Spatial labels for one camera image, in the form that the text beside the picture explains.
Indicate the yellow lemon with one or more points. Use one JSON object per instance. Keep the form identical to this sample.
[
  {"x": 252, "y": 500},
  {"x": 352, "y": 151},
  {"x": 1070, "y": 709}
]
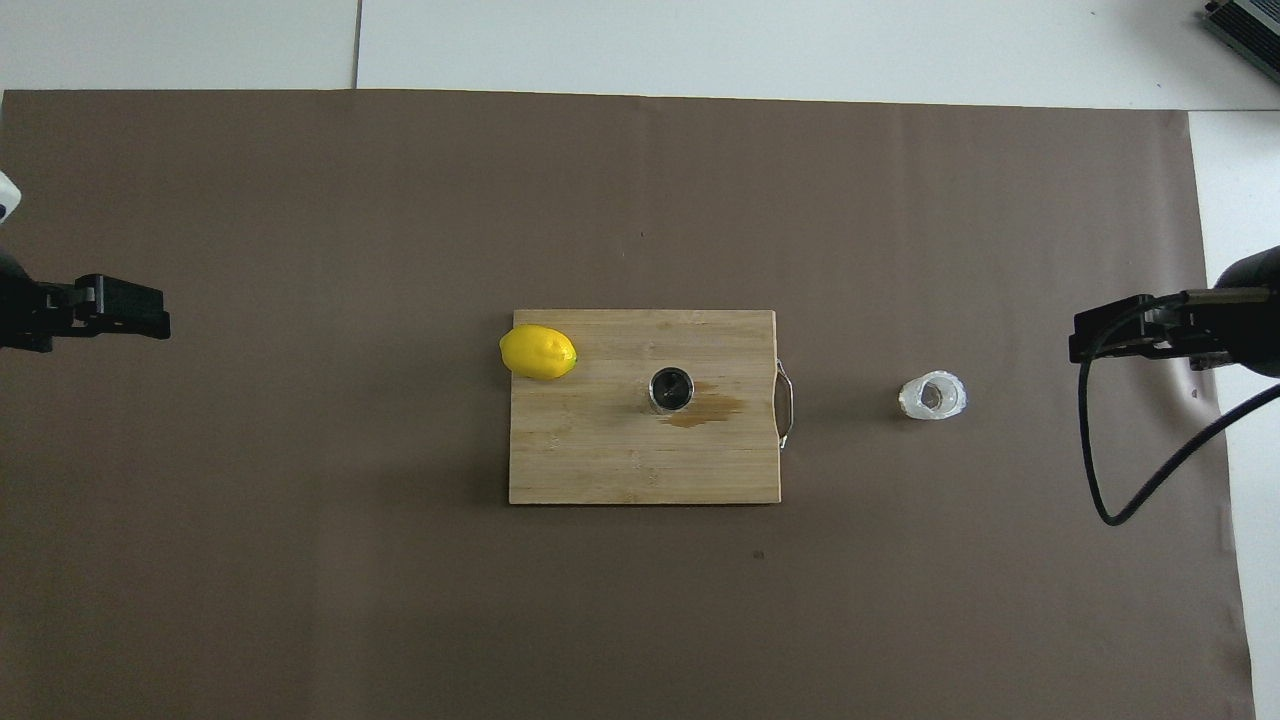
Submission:
[{"x": 538, "y": 352}]

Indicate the small clear glass cup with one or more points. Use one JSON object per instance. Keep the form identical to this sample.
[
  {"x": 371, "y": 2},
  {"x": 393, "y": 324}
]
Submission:
[{"x": 932, "y": 397}]

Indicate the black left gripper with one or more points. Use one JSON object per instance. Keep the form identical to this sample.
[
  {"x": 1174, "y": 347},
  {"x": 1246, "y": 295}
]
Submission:
[{"x": 20, "y": 310}]

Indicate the wooden cutting board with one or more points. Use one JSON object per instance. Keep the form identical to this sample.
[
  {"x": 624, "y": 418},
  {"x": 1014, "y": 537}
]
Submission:
[{"x": 600, "y": 450}]

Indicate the grey metal device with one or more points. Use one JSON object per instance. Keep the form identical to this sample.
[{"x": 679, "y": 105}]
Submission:
[{"x": 1250, "y": 25}]

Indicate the brown paper table mat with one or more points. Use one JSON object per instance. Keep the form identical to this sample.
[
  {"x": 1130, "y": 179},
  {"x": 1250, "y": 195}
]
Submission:
[{"x": 400, "y": 600}]

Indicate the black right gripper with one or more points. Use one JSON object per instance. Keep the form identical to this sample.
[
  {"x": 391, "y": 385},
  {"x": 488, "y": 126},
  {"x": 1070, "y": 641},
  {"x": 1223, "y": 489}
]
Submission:
[{"x": 1255, "y": 335}]

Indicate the steel double jigger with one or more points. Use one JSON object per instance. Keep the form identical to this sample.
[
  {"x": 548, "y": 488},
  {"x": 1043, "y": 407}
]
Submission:
[{"x": 671, "y": 389}]

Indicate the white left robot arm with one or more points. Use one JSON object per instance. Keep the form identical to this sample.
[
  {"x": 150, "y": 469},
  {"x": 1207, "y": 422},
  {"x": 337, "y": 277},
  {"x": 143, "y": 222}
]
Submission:
[{"x": 8, "y": 198}]

